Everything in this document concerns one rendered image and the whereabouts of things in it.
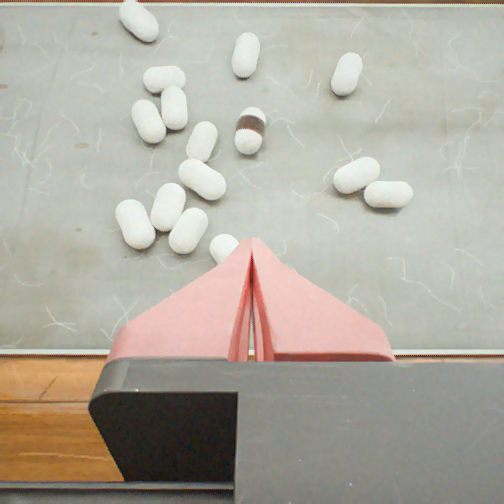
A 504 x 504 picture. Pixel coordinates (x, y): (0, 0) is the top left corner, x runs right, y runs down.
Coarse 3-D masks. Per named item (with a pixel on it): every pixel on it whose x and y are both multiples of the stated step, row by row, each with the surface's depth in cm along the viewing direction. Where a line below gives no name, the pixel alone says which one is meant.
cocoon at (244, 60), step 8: (240, 40) 27; (248, 40) 27; (256, 40) 27; (240, 48) 27; (248, 48) 27; (256, 48) 27; (232, 56) 27; (240, 56) 27; (248, 56) 27; (256, 56) 27; (232, 64) 27; (240, 64) 27; (248, 64) 27; (256, 64) 27; (240, 72) 27; (248, 72) 27
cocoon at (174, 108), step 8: (168, 88) 26; (176, 88) 26; (168, 96) 26; (176, 96) 26; (184, 96) 26; (168, 104) 26; (176, 104) 26; (184, 104) 26; (168, 112) 25; (176, 112) 25; (184, 112) 26; (168, 120) 26; (176, 120) 26; (184, 120) 26; (176, 128) 26
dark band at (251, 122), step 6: (240, 120) 25; (246, 120) 25; (252, 120) 25; (258, 120) 25; (240, 126) 25; (246, 126) 25; (252, 126) 25; (258, 126) 25; (264, 126) 26; (258, 132) 25
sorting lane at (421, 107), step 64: (0, 64) 29; (64, 64) 29; (128, 64) 29; (192, 64) 29; (320, 64) 29; (384, 64) 29; (448, 64) 29; (0, 128) 27; (64, 128) 27; (128, 128) 27; (192, 128) 27; (320, 128) 27; (384, 128) 27; (448, 128) 27; (0, 192) 26; (64, 192) 26; (128, 192) 26; (192, 192) 26; (256, 192) 26; (320, 192) 26; (448, 192) 26; (0, 256) 25; (64, 256) 25; (128, 256) 25; (192, 256) 25; (320, 256) 25; (384, 256) 25; (448, 256) 25; (0, 320) 23; (64, 320) 23; (128, 320) 24; (384, 320) 24; (448, 320) 24
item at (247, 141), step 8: (248, 112) 25; (256, 112) 25; (264, 120) 26; (240, 136) 25; (248, 136) 25; (256, 136) 25; (240, 144) 25; (248, 144) 25; (256, 144) 25; (248, 152) 26
